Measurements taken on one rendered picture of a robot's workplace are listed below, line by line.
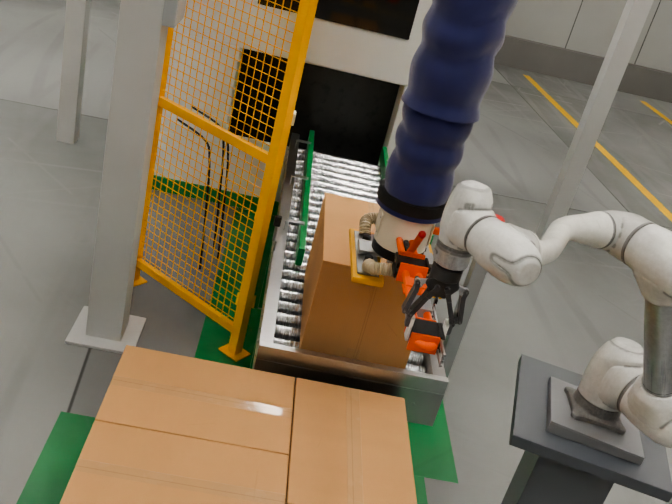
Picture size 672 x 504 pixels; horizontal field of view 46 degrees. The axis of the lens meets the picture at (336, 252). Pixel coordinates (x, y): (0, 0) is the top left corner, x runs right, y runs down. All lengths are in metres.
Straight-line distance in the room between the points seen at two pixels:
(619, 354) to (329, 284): 0.98
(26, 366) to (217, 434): 1.29
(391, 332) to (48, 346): 1.59
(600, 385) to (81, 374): 2.11
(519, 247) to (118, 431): 1.35
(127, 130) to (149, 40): 0.37
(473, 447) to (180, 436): 1.62
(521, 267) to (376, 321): 1.23
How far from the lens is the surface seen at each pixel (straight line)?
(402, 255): 2.32
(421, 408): 2.99
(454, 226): 1.81
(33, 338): 3.76
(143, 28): 3.15
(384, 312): 2.84
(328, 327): 2.87
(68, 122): 5.71
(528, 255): 1.70
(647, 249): 2.14
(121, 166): 3.34
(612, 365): 2.64
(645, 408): 2.53
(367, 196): 4.44
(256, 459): 2.47
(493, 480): 3.58
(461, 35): 2.23
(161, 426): 2.52
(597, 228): 2.14
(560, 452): 2.59
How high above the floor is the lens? 2.21
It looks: 27 degrees down
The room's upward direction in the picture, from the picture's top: 15 degrees clockwise
